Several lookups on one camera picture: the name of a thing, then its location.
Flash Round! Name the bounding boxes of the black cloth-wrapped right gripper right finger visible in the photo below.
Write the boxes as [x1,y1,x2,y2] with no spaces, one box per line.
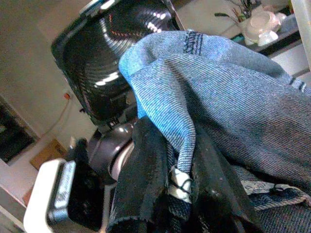
[190,133,264,233]

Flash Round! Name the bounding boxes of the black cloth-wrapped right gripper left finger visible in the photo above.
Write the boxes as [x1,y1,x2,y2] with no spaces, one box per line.
[108,118,172,233]

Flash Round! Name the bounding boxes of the blue denim jeans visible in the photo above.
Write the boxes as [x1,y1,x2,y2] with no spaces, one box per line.
[108,29,311,233]

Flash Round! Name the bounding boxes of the brown cardboard box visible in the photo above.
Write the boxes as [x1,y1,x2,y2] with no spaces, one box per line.
[30,139,67,170]

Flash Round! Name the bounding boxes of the dark framed screen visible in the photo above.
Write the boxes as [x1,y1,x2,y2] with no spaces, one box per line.
[0,96,38,164]

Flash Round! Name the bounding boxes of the dark shelf board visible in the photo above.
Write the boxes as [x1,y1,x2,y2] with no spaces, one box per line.
[229,13,304,58]

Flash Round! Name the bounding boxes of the green potted plant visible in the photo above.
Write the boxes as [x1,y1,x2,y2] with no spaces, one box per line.
[214,0,258,25]

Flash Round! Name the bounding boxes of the white wall cable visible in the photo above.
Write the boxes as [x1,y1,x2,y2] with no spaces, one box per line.
[38,98,73,140]

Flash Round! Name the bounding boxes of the white upright post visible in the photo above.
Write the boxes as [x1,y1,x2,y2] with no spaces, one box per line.
[290,0,311,73]

